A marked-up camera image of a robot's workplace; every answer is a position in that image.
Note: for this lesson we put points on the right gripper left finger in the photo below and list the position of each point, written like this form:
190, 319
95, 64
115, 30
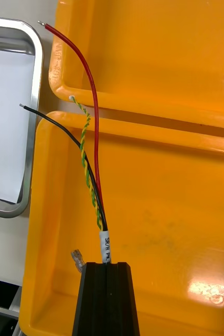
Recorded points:
93, 302

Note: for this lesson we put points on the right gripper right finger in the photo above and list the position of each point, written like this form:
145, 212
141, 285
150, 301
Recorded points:
121, 302

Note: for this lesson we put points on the yellow-orange plastic bin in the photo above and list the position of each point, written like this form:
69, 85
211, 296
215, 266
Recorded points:
156, 52
169, 210

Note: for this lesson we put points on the white sheet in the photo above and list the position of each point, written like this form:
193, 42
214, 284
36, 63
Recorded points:
6, 118

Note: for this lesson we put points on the steel tray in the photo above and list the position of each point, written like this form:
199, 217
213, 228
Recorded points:
37, 78

